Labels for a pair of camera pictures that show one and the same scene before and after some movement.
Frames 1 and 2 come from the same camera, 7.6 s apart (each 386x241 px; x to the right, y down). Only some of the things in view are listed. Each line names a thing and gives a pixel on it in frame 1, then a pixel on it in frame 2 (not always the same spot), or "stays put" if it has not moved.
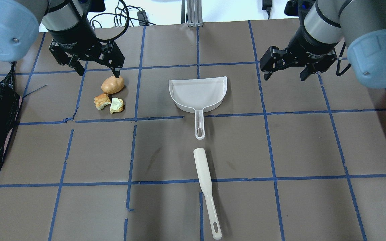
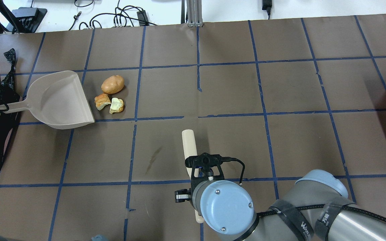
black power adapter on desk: x=141 y=15 stays put
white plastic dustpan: x=198 y=95 -> x=58 y=100
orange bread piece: x=101 y=100 stays put
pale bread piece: x=117 y=105 stays put
